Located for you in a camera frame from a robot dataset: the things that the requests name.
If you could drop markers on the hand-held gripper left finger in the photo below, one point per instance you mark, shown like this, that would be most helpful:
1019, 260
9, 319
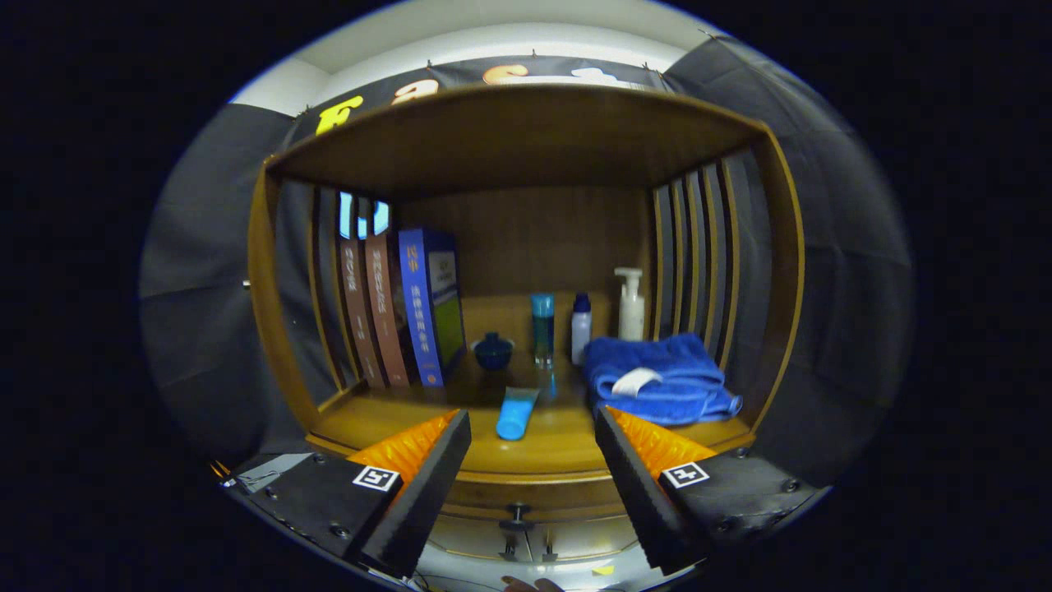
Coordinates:
427, 493

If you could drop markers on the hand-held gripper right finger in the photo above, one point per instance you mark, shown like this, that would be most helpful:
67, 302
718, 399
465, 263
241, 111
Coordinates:
641, 493

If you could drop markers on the wooden drawer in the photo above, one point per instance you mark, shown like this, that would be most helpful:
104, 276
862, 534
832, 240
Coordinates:
534, 493

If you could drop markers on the blue squeeze tube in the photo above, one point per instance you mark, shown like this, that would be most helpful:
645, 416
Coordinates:
516, 415

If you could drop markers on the wooden cabinet door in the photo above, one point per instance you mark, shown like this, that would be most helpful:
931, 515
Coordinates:
468, 538
583, 538

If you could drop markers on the wooden countertop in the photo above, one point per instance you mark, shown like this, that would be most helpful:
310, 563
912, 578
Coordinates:
542, 448

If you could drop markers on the wooden cabinet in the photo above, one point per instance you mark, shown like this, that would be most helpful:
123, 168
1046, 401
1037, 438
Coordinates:
526, 131

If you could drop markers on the blue towel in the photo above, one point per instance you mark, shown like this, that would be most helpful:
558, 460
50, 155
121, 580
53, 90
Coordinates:
666, 362

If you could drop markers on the blue lidded teacup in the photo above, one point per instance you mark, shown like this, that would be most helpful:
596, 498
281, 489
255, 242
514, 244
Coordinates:
493, 353

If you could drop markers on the white bottle with blue cap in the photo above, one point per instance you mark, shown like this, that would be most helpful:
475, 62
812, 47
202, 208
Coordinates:
580, 333

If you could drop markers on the white pump bottle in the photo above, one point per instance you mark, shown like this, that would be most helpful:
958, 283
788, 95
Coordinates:
631, 316

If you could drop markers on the blue book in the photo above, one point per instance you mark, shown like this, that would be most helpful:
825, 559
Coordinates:
419, 312

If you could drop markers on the blue clear bottle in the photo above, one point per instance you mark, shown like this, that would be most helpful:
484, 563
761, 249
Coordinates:
542, 329

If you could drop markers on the brown book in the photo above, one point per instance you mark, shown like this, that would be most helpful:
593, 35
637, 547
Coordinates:
357, 312
385, 304

